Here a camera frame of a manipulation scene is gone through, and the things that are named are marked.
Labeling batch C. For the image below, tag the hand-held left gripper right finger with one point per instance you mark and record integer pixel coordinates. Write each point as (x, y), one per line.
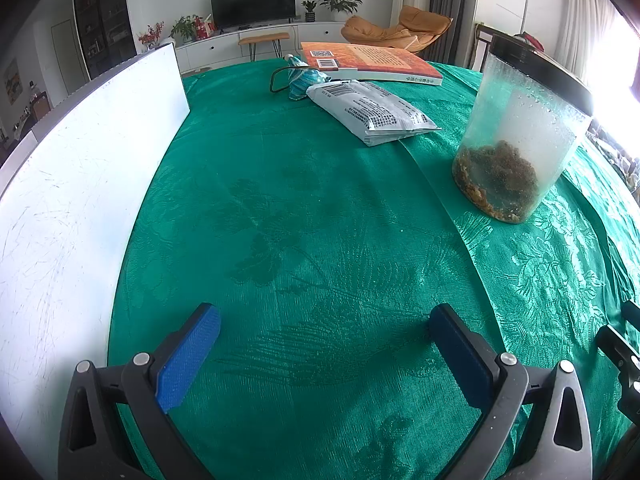
(460, 355)

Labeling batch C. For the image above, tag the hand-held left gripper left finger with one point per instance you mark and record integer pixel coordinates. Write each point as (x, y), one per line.
(190, 355)

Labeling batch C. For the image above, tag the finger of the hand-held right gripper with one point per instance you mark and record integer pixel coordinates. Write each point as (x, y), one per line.
(632, 312)
(620, 347)

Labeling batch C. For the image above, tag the white box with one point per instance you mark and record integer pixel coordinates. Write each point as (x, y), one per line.
(75, 210)

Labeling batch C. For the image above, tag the pile of small household things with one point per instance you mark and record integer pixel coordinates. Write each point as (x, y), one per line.
(620, 155)

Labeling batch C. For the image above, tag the green patterned tablecloth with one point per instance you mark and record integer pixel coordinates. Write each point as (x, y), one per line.
(325, 235)

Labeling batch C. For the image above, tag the clear jar with black lid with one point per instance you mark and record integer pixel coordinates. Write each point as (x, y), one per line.
(515, 125)

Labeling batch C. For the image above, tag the white printed packet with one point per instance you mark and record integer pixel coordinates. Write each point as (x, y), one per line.
(370, 110)

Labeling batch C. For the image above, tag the brown dining chair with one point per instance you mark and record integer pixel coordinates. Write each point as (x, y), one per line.
(40, 107)

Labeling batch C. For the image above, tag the white curtain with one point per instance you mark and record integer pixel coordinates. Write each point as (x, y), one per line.
(590, 25)

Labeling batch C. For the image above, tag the dark wooden slatted chair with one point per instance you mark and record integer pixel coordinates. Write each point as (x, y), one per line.
(481, 45)

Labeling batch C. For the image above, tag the white television cabinet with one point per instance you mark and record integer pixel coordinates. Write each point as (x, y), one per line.
(225, 47)

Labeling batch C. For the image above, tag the orange book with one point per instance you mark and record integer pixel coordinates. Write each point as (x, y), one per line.
(370, 57)

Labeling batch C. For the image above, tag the red flowers in white vase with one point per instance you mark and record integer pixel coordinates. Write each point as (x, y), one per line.
(150, 37)

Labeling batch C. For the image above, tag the wooden stool with metal legs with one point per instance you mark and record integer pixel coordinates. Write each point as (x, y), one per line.
(262, 37)

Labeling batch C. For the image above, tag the leafy green plant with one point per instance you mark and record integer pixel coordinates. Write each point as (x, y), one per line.
(182, 27)

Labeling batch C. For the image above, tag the red ornament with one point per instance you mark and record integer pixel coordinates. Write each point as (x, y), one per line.
(204, 27)

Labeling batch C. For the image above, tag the orange lounge chair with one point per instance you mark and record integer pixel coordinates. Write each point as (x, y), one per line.
(390, 30)

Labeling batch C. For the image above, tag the dark display cabinet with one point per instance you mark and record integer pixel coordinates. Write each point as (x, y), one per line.
(105, 20)

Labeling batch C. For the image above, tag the grey curtain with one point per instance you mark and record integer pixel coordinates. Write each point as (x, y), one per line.
(452, 5)

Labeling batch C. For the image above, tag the black television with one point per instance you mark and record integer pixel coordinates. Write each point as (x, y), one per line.
(252, 4)

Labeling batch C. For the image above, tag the small green potted plant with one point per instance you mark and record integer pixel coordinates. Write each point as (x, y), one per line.
(309, 10)

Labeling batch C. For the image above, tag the large green potted plant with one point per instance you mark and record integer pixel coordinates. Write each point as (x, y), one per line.
(340, 2)

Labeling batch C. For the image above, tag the framed wall picture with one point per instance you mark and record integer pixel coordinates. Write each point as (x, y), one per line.
(13, 77)

